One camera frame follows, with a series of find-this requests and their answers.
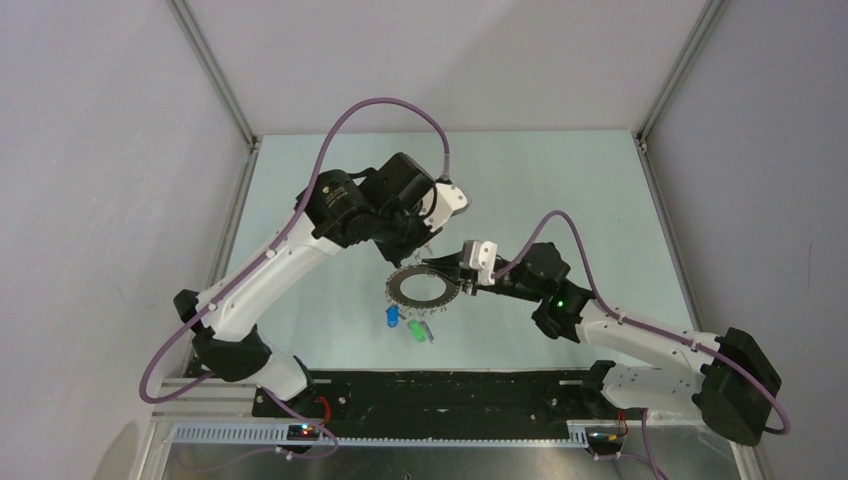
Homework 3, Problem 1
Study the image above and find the grey toothed keyring disc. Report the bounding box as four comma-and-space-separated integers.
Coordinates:
385, 264, 460, 310

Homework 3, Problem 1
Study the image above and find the green tag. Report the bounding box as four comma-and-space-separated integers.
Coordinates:
407, 320, 434, 343

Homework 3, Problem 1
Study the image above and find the blue tag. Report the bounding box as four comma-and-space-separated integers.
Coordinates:
385, 305, 401, 328

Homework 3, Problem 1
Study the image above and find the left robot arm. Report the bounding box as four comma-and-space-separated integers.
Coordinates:
173, 152, 469, 417

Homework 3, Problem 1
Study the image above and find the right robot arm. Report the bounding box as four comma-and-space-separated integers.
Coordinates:
423, 241, 782, 446

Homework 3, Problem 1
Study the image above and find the right circuit board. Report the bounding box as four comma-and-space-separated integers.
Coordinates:
588, 432, 626, 448

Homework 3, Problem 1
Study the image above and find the circuit board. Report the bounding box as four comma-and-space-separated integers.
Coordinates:
286, 423, 322, 442
588, 432, 626, 448

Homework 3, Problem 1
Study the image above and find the left circuit board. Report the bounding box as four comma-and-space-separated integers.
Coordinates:
286, 423, 322, 442

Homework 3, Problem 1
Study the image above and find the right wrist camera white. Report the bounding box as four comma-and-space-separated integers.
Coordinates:
462, 240, 498, 267

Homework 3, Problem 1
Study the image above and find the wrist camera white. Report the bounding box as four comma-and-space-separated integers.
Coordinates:
419, 181, 471, 232
462, 240, 498, 267

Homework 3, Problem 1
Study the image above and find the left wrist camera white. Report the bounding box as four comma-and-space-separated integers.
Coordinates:
419, 181, 471, 232

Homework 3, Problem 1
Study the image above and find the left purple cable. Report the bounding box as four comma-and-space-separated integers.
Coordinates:
138, 97, 453, 404

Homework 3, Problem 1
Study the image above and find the purple cable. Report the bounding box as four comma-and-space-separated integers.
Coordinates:
138, 97, 453, 404
493, 210, 792, 437

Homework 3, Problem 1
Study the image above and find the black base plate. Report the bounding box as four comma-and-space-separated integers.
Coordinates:
294, 370, 619, 439

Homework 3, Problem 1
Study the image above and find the grey cable duct strip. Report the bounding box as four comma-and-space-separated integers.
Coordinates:
171, 422, 588, 448

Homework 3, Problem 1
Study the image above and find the left aluminium frame post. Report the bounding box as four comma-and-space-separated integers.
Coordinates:
165, 0, 260, 152

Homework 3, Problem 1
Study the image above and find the aluminium frame post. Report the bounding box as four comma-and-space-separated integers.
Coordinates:
165, 0, 260, 152
635, 0, 730, 154

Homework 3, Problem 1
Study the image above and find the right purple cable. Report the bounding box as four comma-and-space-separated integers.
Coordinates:
493, 210, 792, 437

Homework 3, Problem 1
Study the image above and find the right aluminium frame post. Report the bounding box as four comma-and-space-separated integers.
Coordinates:
635, 0, 730, 154

